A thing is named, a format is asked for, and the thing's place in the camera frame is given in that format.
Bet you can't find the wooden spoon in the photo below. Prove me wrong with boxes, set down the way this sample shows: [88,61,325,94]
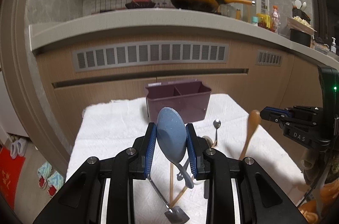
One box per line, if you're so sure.
[238,110,261,160]

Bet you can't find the small steel spoon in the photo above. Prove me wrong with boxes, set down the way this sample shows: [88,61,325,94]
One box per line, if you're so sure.
[212,119,221,147]

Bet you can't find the blue speckled spoon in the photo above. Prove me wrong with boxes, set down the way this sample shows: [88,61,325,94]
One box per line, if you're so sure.
[156,107,194,188]

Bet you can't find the wooden chopstick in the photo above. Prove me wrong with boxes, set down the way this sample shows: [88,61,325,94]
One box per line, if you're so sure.
[169,163,174,206]
[170,186,187,207]

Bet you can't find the black shovel-shaped spoon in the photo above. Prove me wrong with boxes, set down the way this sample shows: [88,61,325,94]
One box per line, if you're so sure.
[147,175,190,224]

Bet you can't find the maroon utensil holder box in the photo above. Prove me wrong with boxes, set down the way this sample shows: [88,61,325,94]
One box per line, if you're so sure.
[144,79,211,123]

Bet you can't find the white table cloth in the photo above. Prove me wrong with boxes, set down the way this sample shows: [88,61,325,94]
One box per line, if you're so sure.
[67,94,306,223]

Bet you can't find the small grey vent grille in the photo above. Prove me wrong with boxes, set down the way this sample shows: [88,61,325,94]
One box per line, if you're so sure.
[256,50,283,67]

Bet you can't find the white soap dispenser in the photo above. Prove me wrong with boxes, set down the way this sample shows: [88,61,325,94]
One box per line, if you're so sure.
[330,37,337,54]

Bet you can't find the black pot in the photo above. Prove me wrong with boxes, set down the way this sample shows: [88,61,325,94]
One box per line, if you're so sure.
[290,28,311,47]

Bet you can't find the patterned slippers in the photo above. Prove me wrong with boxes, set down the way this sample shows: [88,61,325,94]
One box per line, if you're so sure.
[37,162,64,198]

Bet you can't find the white tray of food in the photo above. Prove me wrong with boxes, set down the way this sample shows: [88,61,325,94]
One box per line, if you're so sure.
[287,16,315,35]

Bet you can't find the red-capped plastic bottle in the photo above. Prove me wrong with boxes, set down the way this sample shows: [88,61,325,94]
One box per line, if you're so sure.
[271,5,280,34]

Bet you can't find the small white teal-capped bottle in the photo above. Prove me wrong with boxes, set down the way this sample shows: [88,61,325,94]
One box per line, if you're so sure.
[251,16,258,26]

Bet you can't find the black utensil cup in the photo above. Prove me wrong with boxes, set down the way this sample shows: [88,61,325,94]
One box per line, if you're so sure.
[292,0,311,24]

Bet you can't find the long grey vent grille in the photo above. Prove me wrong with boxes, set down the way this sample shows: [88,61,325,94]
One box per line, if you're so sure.
[72,40,229,72]

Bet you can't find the grey slippers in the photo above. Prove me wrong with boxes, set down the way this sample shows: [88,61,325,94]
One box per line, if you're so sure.
[10,138,28,159]

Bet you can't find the red floor mat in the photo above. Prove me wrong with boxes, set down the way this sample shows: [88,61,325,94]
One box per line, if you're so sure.
[0,147,25,210]

